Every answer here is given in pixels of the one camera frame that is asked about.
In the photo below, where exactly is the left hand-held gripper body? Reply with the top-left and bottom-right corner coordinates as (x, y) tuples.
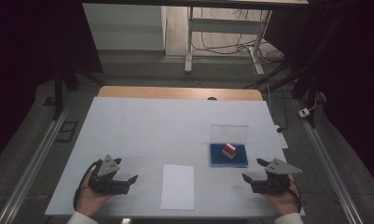
(88, 154), (132, 196)

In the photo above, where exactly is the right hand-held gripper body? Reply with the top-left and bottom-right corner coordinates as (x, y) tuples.
(250, 158), (303, 196)

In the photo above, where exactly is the red and white stamp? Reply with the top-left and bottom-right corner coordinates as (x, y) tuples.
(221, 142), (238, 161)

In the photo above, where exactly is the person's right hand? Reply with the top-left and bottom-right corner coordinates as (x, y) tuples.
(263, 174), (301, 217)

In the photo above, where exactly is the person's left hand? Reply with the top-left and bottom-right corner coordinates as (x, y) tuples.
(76, 170), (115, 217)

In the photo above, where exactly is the white table cover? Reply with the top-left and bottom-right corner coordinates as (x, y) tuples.
(44, 96), (307, 218)

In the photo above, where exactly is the white paper sheet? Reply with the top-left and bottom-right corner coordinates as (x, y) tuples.
(159, 163), (196, 212)

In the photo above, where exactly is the black stand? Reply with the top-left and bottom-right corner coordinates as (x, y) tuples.
(51, 60), (105, 121)
(242, 60), (327, 129)

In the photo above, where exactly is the wooden table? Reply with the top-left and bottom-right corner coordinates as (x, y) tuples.
(97, 85), (264, 102)

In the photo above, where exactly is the dark curtain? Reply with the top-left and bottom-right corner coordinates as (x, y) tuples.
(0, 0), (104, 171)
(264, 0), (374, 190)

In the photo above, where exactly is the white cabinet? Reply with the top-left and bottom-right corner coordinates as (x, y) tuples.
(82, 3), (167, 51)

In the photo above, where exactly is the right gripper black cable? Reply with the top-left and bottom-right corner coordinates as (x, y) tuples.
(287, 177), (303, 215)

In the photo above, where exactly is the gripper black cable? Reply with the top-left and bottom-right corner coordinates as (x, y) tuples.
(73, 159), (104, 212)
(287, 177), (303, 215)

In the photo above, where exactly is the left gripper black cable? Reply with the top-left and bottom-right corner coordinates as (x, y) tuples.
(73, 159), (104, 212)

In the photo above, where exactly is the aluminium rail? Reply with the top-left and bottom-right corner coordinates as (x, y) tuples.
(294, 99), (365, 224)
(0, 104), (71, 224)

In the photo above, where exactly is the black floor socket frame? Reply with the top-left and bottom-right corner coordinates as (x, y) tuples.
(54, 120), (79, 144)

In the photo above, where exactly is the white adapter with cable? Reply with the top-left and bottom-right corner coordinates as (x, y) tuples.
(298, 98), (319, 119)

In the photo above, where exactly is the tangle of floor cables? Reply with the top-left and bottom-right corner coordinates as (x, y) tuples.
(191, 7), (285, 64)

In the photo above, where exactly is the white desk frame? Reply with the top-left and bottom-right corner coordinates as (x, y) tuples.
(184, 6), (273, 77)

